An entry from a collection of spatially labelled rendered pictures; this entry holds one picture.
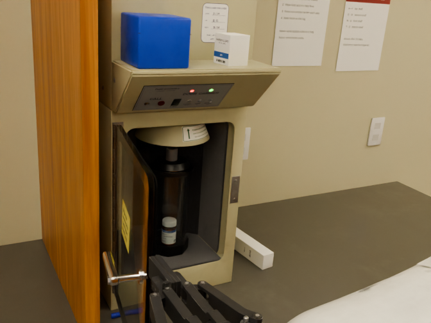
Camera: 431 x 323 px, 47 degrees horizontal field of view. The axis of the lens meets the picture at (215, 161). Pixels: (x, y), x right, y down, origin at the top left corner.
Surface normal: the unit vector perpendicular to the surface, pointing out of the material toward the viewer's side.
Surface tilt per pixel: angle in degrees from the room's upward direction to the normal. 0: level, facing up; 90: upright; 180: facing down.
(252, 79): 135
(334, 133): 90
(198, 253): 0
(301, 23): 90
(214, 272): 90
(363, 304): 15
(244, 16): 90
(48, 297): 0
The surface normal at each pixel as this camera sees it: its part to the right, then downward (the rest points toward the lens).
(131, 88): 0.29, 0.89
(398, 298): -0.10, -0.94
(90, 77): 0.48, 0.32
